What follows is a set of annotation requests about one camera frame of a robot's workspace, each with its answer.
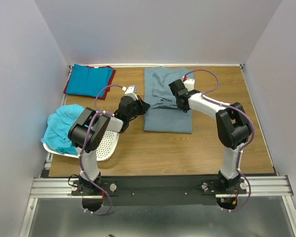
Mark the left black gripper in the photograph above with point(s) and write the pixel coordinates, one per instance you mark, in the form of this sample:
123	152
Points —
142	105

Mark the folded teal t shirt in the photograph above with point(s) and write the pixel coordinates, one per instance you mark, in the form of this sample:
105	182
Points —
88	81

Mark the aluminium frame rail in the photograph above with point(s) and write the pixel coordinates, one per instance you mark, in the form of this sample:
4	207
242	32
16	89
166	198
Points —
261	186

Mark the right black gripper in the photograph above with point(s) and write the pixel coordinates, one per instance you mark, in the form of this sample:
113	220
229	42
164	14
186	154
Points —
183	108

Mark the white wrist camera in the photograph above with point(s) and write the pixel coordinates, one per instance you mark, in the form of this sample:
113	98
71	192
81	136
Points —
130	91
189	83

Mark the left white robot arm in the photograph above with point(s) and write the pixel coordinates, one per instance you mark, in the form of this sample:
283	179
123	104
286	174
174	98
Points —
87	133

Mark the crumpled teal t shirt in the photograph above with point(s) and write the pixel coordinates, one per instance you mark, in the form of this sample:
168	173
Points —
58	126

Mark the grey-blue t shirt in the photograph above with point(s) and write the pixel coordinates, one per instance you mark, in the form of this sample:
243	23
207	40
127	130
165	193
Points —
163	114

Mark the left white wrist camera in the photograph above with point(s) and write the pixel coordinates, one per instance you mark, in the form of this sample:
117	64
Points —
130	91

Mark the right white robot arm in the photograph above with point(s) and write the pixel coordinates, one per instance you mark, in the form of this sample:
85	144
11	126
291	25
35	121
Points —
234	129

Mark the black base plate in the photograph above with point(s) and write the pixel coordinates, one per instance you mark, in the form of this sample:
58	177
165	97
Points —
158	190

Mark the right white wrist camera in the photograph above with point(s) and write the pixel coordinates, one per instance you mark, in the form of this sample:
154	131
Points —
189	83

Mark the white perforated basket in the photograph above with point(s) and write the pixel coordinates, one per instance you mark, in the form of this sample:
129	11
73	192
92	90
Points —
104	151

